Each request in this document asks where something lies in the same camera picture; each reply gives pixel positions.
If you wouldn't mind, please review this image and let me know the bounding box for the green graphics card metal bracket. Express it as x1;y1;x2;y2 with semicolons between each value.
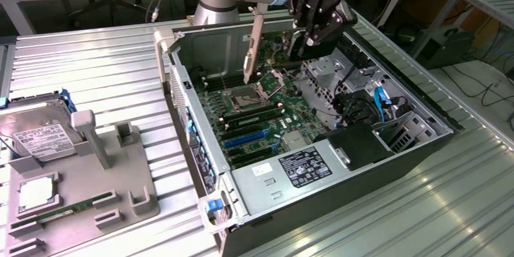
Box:
242;4;345;85

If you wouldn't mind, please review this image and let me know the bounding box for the black expansion slot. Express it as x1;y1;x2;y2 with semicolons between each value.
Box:
221;123;270;140

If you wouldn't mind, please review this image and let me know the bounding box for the blue expansion slot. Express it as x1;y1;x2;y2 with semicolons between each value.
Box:
223;132;279;150

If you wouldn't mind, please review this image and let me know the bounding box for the metal disk bay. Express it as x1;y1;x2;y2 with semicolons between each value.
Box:
301;54;389;92
372;111;454;153

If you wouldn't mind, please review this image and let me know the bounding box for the metal socket cover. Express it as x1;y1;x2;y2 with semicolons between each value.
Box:
257;69;290;102

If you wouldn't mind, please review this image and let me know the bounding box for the black box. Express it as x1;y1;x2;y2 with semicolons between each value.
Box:
417;28;477;70

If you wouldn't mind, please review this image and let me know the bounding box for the CPU socket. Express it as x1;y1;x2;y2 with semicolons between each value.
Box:
225;69;290;114

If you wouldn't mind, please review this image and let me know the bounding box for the green motherboard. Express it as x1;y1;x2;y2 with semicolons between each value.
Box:
189;26;334;170

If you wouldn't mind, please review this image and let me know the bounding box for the installed RAM stick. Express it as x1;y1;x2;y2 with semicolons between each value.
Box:
223;105;285;130

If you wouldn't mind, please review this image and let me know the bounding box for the black plastic shroud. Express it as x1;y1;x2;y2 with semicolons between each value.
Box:
313;124;397;172

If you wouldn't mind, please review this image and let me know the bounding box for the silver power supply unit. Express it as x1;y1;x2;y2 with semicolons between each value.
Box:
229;144;354;220

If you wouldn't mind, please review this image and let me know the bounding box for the grey open PC case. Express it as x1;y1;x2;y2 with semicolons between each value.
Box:
154;13;465;257

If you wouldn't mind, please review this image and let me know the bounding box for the blue case release latch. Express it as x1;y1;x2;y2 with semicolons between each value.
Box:
203;197;225;212

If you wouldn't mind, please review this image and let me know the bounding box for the grey plastic parts rack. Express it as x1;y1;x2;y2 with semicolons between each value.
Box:
0;109;163;255

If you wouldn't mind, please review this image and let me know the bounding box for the hard disk in blue carrier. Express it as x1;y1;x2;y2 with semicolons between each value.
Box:
0;88;81;162

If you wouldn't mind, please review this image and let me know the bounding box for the green RAM stick in rack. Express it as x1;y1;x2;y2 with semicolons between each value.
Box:
38;198;109;224

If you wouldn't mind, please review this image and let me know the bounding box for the silver CPU chip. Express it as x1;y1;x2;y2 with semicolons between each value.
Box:
18;178;58;210

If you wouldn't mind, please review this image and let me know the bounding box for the black wire bundle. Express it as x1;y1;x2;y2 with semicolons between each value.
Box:
331;93;381;128

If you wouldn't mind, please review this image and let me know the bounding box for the blue wire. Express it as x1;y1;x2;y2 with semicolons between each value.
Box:
374;86;390;124

